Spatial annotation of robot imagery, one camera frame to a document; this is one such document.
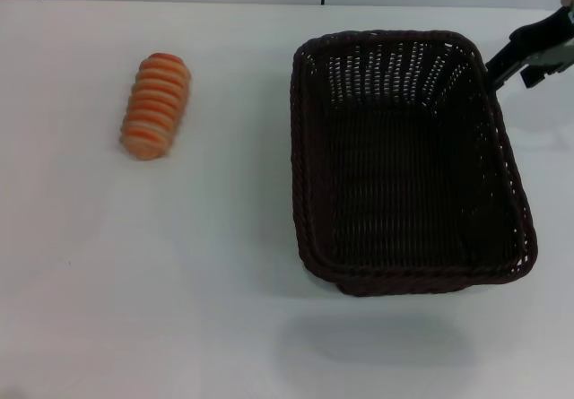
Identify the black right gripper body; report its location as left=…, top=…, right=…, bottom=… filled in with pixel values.
left=539, top=36, right=574, bottom=74

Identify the dark brown woven basket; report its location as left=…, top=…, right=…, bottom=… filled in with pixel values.
left=290, top=30, right=539, bottom=299

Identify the orange striped bread roll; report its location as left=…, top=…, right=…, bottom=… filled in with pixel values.
left=118, top=52, right=193, bottom=162

